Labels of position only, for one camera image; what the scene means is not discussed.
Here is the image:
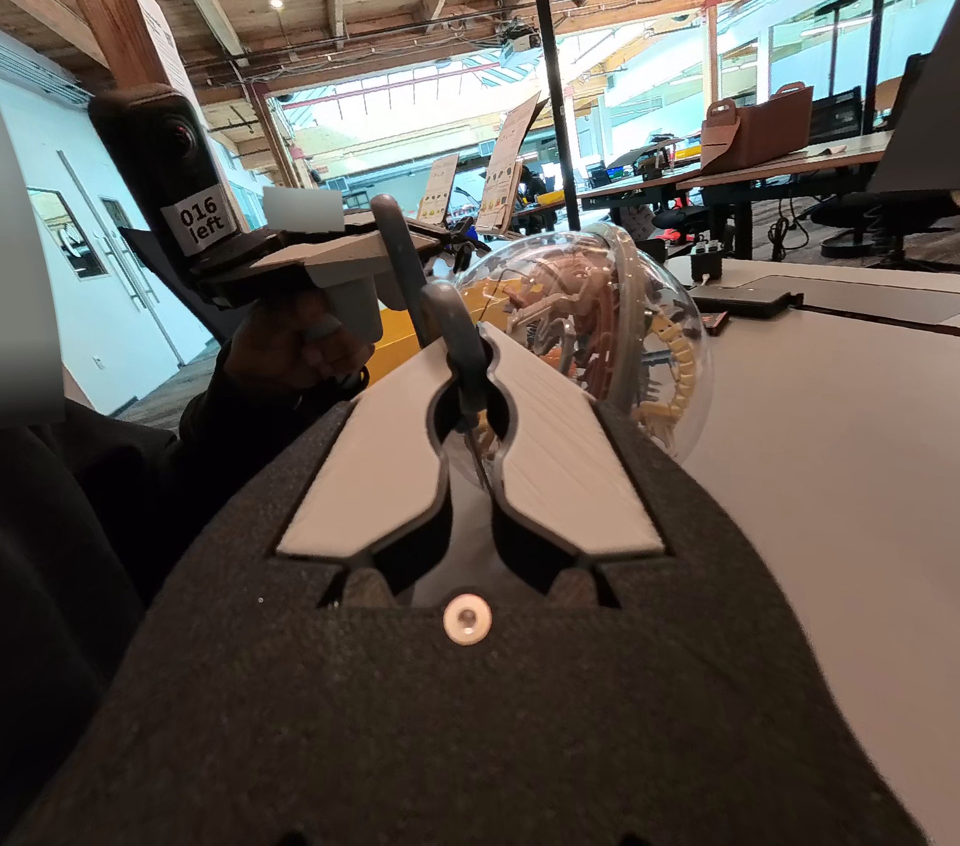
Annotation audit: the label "yellow plastic bin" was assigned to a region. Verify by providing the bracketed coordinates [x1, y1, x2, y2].
[367, 283, 485, 388]

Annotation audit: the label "wooden office desk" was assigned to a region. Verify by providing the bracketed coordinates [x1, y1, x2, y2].
[677, 132, 894, 262]

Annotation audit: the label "clear maze puzzle ball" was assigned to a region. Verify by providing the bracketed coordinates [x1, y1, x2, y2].
[450, 222, 714, 464]

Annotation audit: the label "black floor lamp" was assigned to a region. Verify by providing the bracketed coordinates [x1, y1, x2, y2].
[834, 0, 895, 136]

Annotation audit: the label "black display board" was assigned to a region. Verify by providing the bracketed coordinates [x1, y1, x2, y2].
[866, 47, 960, 196]

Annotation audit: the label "black floor lamp pole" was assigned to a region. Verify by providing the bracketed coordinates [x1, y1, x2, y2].
[463, 0, 582, 233]

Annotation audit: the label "person's left forearm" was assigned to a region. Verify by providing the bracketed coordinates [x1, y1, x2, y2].
[63, 339, 361, 607]

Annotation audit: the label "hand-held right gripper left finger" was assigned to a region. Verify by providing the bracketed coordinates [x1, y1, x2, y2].
[276, 339, 453, 559]

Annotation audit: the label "white paper sign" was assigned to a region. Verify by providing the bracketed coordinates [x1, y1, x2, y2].
[131, 0, 198, 100]

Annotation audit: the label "black office chair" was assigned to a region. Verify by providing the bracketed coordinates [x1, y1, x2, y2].
[808, 84, 960, 262]

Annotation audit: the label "tall cardboard instruction board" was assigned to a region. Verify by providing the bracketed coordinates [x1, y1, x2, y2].
[476, 92, 552, 238]

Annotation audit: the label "grey desk cable cover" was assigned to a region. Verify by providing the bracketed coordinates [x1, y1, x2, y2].
[731, 274, 960, 331]

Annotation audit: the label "brown tote bag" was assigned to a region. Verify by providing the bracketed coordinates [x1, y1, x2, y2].
[701, 82, 816, 177]

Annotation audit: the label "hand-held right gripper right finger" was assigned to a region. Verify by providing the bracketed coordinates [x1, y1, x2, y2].
[480, 323, 667, 559]

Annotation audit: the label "small cardboard instruction board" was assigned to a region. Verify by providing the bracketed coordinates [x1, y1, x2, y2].
[416, 153, 461, 226]

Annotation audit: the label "black flat device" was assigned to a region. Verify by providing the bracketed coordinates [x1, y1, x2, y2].
[688, 283, 805, 319]

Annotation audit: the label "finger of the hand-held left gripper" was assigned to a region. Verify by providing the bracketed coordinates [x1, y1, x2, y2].
[343, 214, 460, 241]
[251, 232, 445, 283]

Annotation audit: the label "ceiling projector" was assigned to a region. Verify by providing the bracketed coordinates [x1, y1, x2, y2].
[497, 23, 543, 69]

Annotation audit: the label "person's left hand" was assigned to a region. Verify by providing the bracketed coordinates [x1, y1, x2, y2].
[223, 289, 374, 403]

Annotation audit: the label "grey handled scissors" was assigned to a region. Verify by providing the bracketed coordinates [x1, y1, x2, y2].
[369, 193, 500, 490]

